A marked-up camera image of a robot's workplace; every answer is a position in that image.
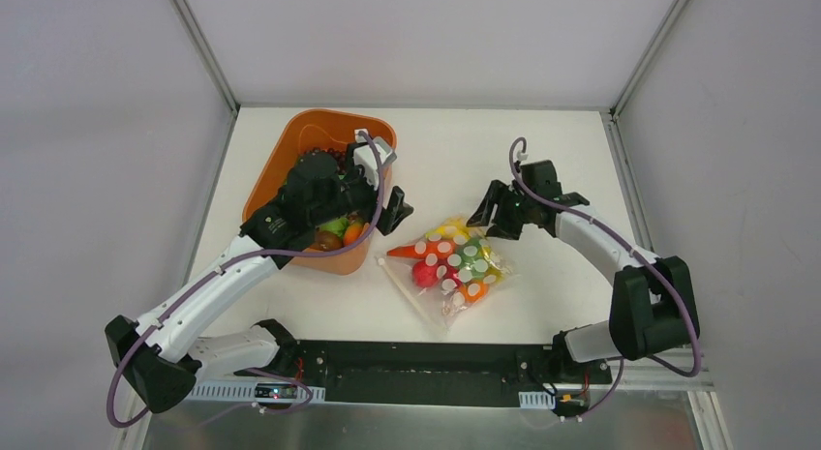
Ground orange toy tangerine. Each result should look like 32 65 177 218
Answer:
458 281 489 304

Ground clear zip top bag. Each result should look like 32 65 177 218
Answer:
377 215 515 337

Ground orange plastic bin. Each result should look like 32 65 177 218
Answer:
242 108 397 276

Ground red toy strawberry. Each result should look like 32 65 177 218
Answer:
411 260 441 288

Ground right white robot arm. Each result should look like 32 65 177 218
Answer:
468 161 701 382

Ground orange toy carrot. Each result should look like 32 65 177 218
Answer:
386 239 456 260

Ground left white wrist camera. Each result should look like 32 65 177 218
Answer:
352 129 397 180

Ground dark purple toy grapes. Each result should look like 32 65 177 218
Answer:
296 147 348 174

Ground yellow banana bunch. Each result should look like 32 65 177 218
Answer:
425 221 471 246

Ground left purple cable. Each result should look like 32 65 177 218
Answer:
106 130 387 429

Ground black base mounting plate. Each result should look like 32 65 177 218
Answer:
263 340 614 407

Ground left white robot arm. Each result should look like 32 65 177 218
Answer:
105 142 412 426

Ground orange green toy mango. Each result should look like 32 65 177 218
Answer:
342 221 369 247

